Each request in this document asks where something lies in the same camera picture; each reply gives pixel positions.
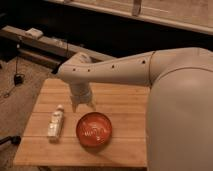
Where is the black cable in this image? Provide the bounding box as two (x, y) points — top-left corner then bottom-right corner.
(2, 36), (22, 99)

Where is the clear plastic bottle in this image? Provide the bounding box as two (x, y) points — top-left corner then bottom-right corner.
(47, 104), (64, 141)

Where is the red ceramic bowl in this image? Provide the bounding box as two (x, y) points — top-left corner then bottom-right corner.
(76, 112), (112, 147)

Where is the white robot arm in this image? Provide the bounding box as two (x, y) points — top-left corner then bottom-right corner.
(57, 47), (213, 171)

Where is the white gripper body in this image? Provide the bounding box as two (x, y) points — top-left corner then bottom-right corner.
(69, 83), (92, 105)

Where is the small white box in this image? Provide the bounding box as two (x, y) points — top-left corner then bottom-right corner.
(25, 28), (43, 39)

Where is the long wooden beam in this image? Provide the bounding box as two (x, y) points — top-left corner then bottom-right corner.
(0, 25), (113, 61)

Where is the black power adapter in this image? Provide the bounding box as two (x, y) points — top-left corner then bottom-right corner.
(14, 74), (23, 86)

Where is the light wooden shelf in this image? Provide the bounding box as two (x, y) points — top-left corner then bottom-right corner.
(46, 0), (213, 35)

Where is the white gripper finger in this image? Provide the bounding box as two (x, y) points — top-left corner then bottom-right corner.
(72, 104), (78, 113)
(87, 102), (96, 111)

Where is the wooden table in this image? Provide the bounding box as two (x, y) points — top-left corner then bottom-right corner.
(14, 79), (149, 167)

